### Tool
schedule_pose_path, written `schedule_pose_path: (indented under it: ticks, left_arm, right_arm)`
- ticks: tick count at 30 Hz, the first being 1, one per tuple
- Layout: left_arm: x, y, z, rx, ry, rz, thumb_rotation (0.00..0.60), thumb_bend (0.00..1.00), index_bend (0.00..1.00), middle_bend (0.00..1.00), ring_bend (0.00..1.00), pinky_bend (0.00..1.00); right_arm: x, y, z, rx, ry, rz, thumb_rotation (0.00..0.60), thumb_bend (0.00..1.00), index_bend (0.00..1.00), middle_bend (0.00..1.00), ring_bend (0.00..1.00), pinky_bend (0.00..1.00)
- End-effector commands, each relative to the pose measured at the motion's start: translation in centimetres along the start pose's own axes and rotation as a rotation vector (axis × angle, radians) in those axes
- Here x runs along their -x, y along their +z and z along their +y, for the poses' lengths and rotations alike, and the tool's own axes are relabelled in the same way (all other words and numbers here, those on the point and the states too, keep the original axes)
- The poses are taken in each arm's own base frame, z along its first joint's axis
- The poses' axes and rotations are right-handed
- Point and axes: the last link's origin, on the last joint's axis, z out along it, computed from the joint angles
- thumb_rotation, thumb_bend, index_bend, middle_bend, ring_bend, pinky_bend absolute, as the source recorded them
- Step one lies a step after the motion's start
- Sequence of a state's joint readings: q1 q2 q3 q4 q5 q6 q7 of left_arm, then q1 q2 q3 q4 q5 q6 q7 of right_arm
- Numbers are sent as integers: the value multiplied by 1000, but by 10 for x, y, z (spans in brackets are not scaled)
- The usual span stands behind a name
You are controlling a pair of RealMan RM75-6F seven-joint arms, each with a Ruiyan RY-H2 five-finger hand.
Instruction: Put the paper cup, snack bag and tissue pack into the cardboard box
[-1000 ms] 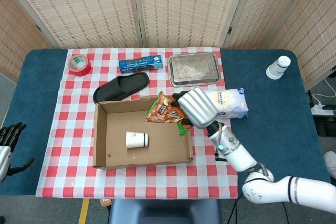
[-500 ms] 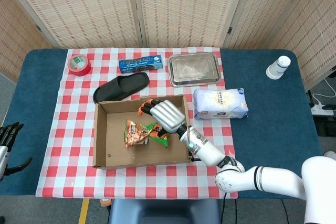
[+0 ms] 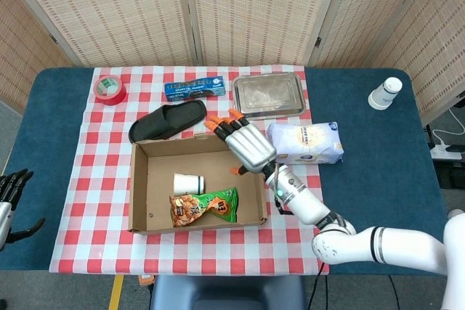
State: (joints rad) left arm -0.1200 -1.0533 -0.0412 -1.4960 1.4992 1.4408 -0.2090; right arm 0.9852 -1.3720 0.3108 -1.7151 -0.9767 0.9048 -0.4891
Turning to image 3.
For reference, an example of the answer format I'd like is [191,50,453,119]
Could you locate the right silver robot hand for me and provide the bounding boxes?
[204,108,278,176]

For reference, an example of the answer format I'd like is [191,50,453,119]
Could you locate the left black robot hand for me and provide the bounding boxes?
[0,168,47,252]

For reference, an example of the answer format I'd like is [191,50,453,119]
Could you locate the blue and white tissue pack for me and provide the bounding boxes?
[267,121,344,166]

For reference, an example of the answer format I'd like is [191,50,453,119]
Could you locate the white small paper cup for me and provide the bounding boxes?
[173,172,206,197]

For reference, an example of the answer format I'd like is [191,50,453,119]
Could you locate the orange and green snack bag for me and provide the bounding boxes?
[169,187,240,228]

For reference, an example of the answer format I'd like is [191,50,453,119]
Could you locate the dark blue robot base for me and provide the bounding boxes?
[150,274,307,310]

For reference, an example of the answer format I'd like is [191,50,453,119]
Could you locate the blue cookie box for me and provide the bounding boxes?
[163,76,226,102]

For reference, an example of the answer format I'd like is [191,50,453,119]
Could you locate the brown cardboard box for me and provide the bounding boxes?
[127,131,267,235]

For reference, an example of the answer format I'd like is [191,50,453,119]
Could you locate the silver metal tray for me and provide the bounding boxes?
[231,72,309,121]

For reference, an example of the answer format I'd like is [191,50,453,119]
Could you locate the black slipper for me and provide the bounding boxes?
[129,99,208,144]

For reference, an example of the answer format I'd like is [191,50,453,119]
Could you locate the red white checkered tablecloth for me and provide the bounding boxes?
[49,65,330,275]

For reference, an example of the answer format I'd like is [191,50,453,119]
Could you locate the dark teal table cover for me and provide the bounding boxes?
[0,66,448,277]

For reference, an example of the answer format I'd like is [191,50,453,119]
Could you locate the red tape roll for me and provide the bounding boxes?
[93,74,128,107]

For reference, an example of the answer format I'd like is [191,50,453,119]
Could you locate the stack of white paper cups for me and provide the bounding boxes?
[368,77,403,111]

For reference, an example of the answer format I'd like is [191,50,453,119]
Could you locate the woven bamboo folding screen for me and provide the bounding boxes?
[0,0,465,126]

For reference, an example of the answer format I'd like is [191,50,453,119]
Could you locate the white power strip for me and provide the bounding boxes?
[430,144,464,160]

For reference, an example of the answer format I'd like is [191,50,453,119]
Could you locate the white power cable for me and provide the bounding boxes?
[431,106,465,148]

